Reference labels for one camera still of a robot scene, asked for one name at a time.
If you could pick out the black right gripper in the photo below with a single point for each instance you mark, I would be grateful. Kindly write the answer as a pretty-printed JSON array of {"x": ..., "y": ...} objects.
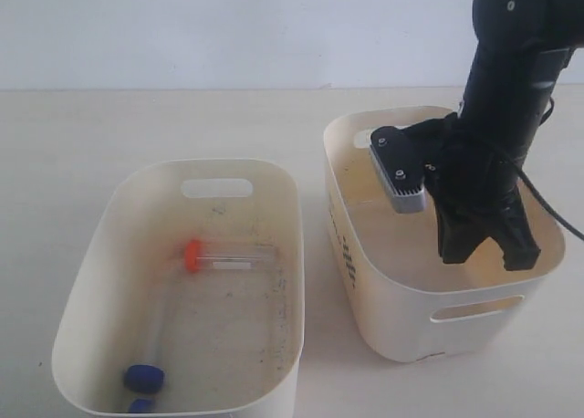
[{"x": 474, "y": 192}]

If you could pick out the orange-capped tube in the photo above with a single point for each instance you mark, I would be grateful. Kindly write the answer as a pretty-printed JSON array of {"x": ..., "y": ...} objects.
[{"x": 199, "y": 255}]

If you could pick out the blue-capped clear tube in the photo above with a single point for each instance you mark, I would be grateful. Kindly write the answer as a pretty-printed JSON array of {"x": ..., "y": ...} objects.
[{"x": 146, "y": 376}]

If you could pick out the clear tube with hidden cap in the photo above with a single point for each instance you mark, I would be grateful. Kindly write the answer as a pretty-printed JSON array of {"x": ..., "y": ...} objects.
[{"x": 141, "y": 405}]

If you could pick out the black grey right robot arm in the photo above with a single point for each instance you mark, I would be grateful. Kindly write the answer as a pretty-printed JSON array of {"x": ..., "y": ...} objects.
[{"x": 522, "y": 48}]

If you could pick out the cream plastic bin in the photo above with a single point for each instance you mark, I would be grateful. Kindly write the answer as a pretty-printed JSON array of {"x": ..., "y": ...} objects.
[
  {"x": 408, "y": 304},
  {"x": 231, "y": 339}
]

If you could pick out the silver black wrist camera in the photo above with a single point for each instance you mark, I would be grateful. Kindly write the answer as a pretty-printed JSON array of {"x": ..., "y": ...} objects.
[{"x": 399, "y": 168}]

